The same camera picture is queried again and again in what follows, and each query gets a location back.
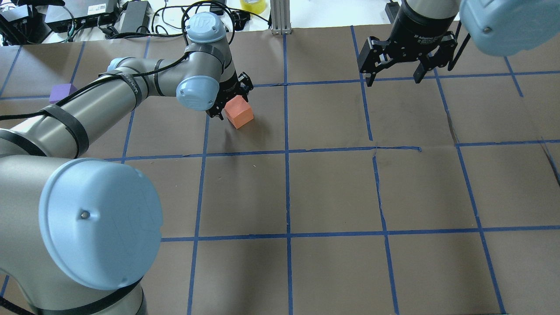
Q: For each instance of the yellow tape roll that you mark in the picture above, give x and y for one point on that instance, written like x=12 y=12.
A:
x=253 y=6

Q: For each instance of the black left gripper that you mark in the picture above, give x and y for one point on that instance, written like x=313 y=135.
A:
x=228 y=89

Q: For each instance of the grey power brick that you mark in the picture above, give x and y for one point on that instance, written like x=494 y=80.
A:
x=136 y=16

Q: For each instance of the black electronics box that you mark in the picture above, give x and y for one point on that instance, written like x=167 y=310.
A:
x=87 y=13

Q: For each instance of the aluminium frame post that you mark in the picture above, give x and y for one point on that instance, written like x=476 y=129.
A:
x=280 y=17

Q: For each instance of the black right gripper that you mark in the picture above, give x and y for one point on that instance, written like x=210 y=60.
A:
x=420 y=31

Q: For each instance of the purple foam block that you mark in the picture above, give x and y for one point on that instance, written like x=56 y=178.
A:
x=61 y=91

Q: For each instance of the black power adapter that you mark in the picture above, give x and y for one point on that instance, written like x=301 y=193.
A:
x=392 y=8

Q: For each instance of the orange foam block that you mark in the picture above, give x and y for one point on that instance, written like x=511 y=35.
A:
x=238 y=112

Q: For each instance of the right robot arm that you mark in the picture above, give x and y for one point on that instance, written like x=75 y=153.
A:
x=497 y=27

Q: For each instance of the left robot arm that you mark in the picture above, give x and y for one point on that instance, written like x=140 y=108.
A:
x=78 y=233

